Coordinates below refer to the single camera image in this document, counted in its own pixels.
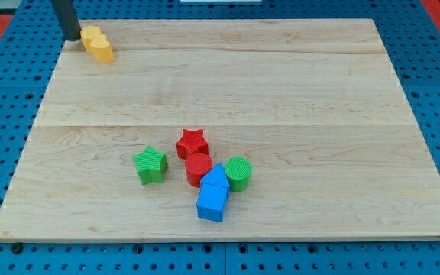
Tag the yellow heart block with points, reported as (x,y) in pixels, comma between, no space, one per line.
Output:
(101,49)

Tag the yellow hexagon block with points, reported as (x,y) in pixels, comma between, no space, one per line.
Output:
(87,34)

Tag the red star block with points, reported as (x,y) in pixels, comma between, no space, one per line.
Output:
(191,141)

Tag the red cylinder block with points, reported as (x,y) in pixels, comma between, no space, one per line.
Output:
(197,165)

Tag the green cylinder block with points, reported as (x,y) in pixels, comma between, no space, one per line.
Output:
(238,171)

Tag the blue triangle block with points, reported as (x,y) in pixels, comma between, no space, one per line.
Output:
(216,177)

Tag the light wooden board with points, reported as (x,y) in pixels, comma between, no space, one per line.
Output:
(314,105)

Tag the blue cube block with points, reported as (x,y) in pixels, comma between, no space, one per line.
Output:
(211,202)

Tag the green star block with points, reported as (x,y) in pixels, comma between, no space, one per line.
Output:
(151,165)

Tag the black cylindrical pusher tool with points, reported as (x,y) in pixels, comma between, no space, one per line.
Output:
(67,18)

